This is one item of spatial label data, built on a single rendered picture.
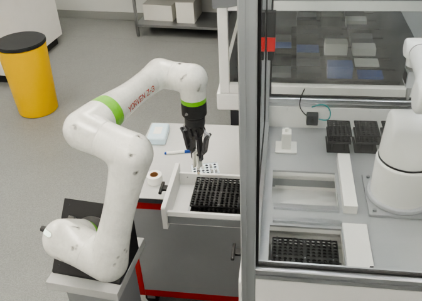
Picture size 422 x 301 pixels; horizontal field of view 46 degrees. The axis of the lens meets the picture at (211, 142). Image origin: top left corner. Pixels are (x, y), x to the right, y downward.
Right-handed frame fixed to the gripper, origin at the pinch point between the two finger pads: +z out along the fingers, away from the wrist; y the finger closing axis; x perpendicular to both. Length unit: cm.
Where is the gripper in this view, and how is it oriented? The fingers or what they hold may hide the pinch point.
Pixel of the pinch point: (197, 159)
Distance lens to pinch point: 191.8
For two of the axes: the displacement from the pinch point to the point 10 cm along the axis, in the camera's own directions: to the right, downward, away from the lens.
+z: 0.4, 8.2, 5.7
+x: -5.4, 4.9, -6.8
